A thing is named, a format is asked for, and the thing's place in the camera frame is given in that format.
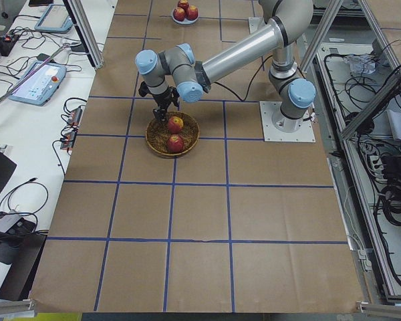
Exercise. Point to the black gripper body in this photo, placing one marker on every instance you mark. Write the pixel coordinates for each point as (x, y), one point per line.
(163, 99)

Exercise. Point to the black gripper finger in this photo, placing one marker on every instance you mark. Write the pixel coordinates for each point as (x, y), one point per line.
(157, 114)
(163, 113)

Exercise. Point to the red yellow apple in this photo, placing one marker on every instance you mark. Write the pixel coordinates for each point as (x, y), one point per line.
(175, 124)

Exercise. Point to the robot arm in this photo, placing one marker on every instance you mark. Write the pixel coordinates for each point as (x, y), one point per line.
(174, 74)

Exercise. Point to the woven wicker basket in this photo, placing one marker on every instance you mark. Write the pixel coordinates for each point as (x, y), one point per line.
(157, 135)

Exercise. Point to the red apple in basket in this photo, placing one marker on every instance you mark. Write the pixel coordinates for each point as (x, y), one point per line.
(175, 143)

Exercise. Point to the light blue plate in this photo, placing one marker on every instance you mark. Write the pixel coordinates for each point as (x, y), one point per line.
(185, 22)

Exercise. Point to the red apple on plate front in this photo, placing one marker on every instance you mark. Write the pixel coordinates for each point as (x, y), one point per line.
(179, 14)

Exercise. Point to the red apple on plate back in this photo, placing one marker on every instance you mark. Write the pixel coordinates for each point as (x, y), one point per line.
(184, 4)

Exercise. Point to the teach pendant near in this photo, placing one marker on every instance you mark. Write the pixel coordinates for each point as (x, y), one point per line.
(41, 86)

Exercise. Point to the teach pendant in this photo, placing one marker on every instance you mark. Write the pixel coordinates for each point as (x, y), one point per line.
(55, 19)
(41, 86)

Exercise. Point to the teach pendant far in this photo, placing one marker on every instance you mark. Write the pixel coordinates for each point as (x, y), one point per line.
(55, 19)

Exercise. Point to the reacher grabber stick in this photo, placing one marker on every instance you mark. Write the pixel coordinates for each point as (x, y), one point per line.
(32, 72)

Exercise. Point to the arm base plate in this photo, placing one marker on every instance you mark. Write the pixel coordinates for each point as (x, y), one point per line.
(277, 128)

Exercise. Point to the aluminium frame post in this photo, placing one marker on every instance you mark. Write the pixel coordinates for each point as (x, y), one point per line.
(83, 28)

